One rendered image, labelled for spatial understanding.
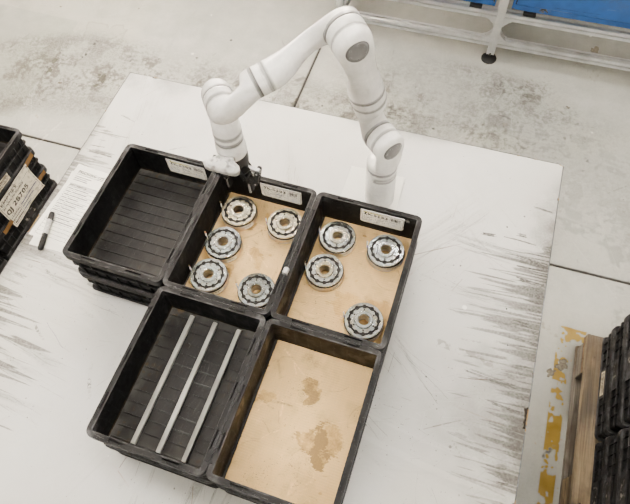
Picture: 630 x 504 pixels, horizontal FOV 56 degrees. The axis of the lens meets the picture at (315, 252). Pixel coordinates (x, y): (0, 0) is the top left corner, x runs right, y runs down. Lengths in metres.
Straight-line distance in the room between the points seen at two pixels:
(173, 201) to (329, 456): 0.87
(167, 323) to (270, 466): 0.47
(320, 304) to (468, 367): 0.44
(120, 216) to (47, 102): 1.75
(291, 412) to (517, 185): 1.05
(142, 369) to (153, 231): 0.42
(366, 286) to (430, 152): 0.63
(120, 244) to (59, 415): 0.49
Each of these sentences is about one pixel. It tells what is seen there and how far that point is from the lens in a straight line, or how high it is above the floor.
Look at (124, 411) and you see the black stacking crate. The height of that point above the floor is 0.83.
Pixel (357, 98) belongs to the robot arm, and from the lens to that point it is 1.46.
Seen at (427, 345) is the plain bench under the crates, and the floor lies 0.70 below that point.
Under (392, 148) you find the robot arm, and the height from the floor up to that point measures 1.01.
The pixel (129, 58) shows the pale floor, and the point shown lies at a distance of 3.59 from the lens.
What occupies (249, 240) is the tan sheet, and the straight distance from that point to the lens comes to 1.70.
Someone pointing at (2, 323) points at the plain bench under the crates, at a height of 0.70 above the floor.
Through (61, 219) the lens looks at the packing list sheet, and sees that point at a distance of 2.08.
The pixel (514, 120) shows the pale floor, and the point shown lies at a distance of 3.18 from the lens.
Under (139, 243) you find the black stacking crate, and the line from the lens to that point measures 1.77.
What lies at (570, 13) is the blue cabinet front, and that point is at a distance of 3.26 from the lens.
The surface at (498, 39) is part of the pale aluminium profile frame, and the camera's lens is 3.34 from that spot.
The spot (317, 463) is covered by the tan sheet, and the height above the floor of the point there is 0.83.
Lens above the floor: 2.28
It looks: 61 degrees down
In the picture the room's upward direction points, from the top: 4 degrees counter-clockwise
